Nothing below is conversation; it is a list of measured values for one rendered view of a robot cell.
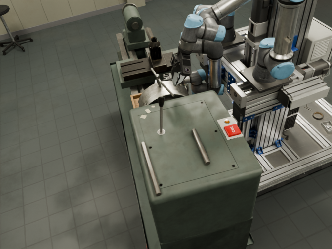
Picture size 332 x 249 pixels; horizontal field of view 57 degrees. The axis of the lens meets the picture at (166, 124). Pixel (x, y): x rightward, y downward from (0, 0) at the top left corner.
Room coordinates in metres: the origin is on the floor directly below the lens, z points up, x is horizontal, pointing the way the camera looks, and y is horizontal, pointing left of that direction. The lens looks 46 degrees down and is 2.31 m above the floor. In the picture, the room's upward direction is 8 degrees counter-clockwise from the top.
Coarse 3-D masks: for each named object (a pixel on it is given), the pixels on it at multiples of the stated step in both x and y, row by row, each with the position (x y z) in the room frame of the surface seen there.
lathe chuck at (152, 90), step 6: (156, 84) 1.37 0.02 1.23; (168, 84) 1.36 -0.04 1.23; (180, 84) 1.40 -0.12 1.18; (144, 90) 1.37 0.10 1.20; (150, 90) 1.34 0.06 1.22; (156, 90) 1.32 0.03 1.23; (162, 90) 1.31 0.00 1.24; (180, 90) 1.32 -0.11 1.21; (186, 90) 1.38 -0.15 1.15; (144, 96) 1.33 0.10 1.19; (150, 96) 1.30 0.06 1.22; (138, 102) 1.36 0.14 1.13; (144, 102) 1.29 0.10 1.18
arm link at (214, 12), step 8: (224, 0) 1.39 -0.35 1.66; (232, 0) 1.38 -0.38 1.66; (240, 0) 1.37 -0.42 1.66; (248, 0) 1.37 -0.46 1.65; (216, 8) 1.38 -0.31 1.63; (224, 8) 1.37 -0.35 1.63; (232, 8) 1.37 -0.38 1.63; (208, 16) 1.36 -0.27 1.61; (216, 16) 1.36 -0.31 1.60; (224, 16) 1.37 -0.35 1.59
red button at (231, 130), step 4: (232, 124) 0.96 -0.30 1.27; (236, 124) 0.96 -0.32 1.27; (224, 128) 0.95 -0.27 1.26; (228, 128) 0.94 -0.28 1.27; (232, 128) 0.94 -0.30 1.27; (236, 128) 0.93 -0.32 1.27; (228, 132) 0.91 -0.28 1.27; (232, 132) 0.91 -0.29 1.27; (236, 132) 0.91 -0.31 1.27; (240, 132) 0.91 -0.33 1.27; (228, 136) 0.90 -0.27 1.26
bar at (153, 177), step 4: (144, 144) 0.90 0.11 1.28; (144, 148) 0.88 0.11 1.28; (144, 152) 0.86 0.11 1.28; (148, 152) 0.86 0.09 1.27; (144, 156) 0.84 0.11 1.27; (148, 156) 0.83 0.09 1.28; (148, 160) 0.81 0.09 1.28; (148, 164) 0.79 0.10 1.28; (148, 168) 0.77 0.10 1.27; (152, 168) 0.77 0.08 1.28; (152, 172) 0.74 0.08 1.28; (152, 176) 0.73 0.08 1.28; (152, 180) 0.71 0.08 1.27; (156, 180) 0.70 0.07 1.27; (156, 184) 0.68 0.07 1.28; (156, 188) 0.67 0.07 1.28; (156, 192) 0.65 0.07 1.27; (160, 192) 0.65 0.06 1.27
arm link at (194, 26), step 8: (192, 16) 1.27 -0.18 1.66; (200, 16) 1.29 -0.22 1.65; (184, 24) 1.27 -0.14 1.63; (192, 24) 1.24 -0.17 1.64; (200, 24) 1.24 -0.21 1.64; (184, 32) 1.25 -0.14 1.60; (192, 32) 1.23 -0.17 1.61; (200, 32) 1.23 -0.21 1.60; (184, 40) 1.24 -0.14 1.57; (192, 40) 1.23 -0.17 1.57
